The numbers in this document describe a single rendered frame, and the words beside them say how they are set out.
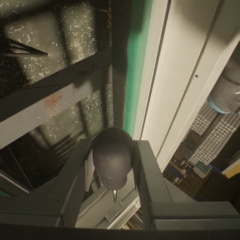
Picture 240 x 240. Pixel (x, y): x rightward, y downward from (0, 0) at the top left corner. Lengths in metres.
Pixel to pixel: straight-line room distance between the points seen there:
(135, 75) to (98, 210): 0.31
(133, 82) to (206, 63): 0.08
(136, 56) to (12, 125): 0.15
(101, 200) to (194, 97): 0.31
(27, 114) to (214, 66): 0.19
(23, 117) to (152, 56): 0.15
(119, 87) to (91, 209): 0.28
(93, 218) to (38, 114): 0.28
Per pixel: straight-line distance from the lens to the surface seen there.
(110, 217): 0.41
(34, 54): 1.08
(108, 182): 0.18
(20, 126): 0.21
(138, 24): 0.18
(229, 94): 0.86
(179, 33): 0.20
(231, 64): 0.81
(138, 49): 0.19
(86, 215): 0.42
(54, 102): 0.20
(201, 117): 4.59
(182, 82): 0.21
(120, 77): 0.23
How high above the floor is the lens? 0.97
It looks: 26 degrees down
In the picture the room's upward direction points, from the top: 130 degrees clockwise
